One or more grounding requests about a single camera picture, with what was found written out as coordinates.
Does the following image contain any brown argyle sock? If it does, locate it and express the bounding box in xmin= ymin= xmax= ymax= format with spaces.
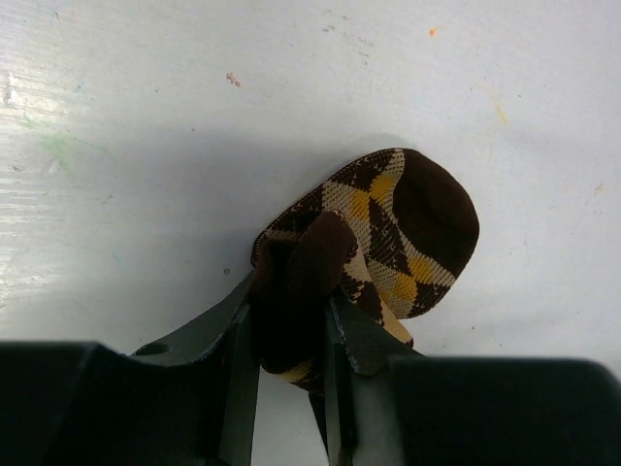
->
xmin=246 ymin=148 xmax=480 ymax=393

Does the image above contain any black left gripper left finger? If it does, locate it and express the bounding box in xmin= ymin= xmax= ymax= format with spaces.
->
xmin=1 ymin=281 xmax=259 ymax=465

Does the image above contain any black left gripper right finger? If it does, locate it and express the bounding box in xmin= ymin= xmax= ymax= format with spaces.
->
xmin=323 ymin=295 xmax=620 ymax=465

